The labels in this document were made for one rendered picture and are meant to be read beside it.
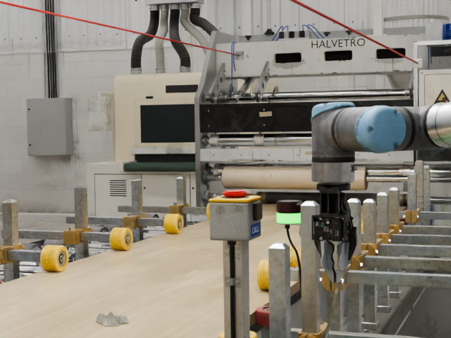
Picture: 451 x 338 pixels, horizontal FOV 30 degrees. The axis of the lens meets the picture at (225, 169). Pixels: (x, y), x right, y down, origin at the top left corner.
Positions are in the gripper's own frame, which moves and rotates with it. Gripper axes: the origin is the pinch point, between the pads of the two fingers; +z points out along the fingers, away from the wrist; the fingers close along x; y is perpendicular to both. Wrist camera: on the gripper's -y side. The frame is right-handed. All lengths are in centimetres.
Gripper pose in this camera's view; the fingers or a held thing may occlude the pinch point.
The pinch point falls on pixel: (335, 275)
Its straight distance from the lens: 183.3
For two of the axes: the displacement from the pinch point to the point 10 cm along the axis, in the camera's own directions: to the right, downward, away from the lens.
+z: 0.1, 10.0, 0.5
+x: 9.4, 0.1, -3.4
